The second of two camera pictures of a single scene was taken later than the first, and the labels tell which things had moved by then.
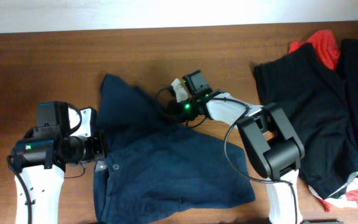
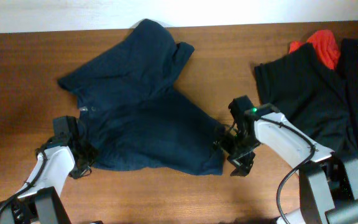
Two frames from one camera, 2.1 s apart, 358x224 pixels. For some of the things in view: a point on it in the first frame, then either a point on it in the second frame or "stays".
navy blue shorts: (154, 163) -> (135, 111)
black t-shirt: (316, 102) stays
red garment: (326, 45) stays
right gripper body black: (173, 109) -> (239, 155)
